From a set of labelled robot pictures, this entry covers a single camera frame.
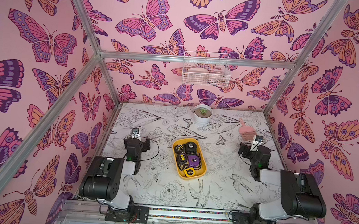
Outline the black round tape measure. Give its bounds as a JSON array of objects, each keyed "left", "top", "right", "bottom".
[{"left": 174, "top": 144, "right": 185, "bottom": 154}]

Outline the purple tape measure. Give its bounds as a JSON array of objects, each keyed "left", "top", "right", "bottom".
[{"left": 187, "top": 155, "right": 201, "bottom": 169}]

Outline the small yellow tape measure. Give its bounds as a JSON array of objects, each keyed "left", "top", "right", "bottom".
[{"left": 183, "top": 168, "right": 195, "bottom": 178}]

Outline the yellow storage tray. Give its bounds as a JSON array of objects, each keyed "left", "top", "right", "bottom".
[{"left": 172, "top": 138, "right": 207, "bottom": 180}]

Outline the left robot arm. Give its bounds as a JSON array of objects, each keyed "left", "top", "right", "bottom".
[{"left": 79, "top": 128, "right": 151, "bottom": 211}]

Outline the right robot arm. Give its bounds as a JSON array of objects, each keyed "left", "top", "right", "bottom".
[{"left": 238, "top": 141, "right": 327, "bottom": 222}]

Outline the pink hand brush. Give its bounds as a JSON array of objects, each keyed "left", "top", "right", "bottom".
[{"left": 238, "top": 118, "right": 257, "bottom": 141}]

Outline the white plant pot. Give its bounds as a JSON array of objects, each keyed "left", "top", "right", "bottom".
[{"left": 193, "top": 104, "right": 213, "bottom": 126}]

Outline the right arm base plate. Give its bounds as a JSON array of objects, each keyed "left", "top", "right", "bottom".
[{"left": 228, "top": 211, "right": 275, "bottom": 224}]

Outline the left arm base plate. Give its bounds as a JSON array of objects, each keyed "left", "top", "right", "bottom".
[{"left": 105, "top": 205, "right": 150, "bottom": 224}]

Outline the aluminium front rail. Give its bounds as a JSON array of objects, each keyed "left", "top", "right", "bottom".
[{"left": 58, "top": 200, "right": 317, "bottom": 224}]

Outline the white wire basket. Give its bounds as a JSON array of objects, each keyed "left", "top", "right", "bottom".
[{"left": 180, "top": 56, "right": 231, "bottom": 88}]

